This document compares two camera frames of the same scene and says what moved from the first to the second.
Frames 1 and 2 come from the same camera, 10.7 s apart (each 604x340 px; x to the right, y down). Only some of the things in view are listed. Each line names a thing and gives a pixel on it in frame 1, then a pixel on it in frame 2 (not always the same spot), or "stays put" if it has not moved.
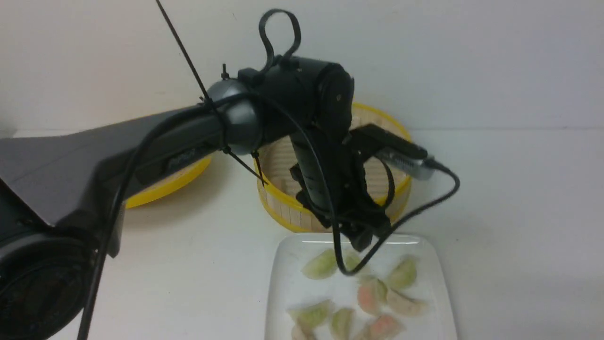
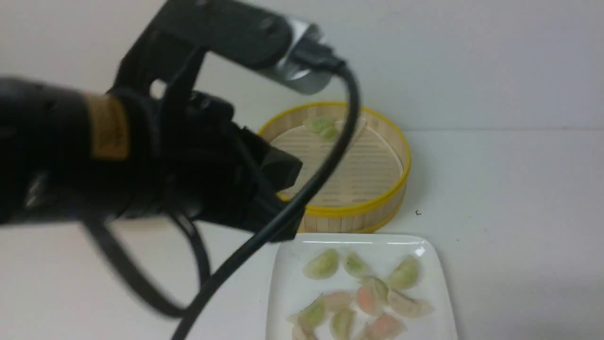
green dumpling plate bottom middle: (341, 325) stays put
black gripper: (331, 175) to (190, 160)
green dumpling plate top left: (322, 265) stays put
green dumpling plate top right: (404, 274) stays put
